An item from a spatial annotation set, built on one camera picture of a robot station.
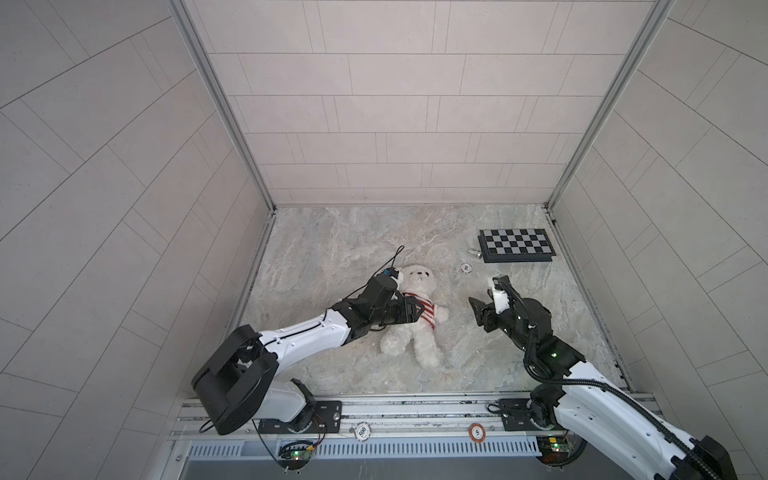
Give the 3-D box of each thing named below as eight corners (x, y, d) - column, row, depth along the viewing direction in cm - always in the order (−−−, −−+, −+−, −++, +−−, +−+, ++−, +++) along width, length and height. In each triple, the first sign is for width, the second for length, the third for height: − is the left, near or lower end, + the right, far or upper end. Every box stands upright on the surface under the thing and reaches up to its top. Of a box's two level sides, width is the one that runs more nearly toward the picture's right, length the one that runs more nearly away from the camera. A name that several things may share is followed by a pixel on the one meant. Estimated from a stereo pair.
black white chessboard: (482, 262, 103) (485, 256, 100) (476, 234, 110) (479, 228, 107) (552, 262, 103) (557, 256, 100) (541, 235, 110) (545, 228, 107)
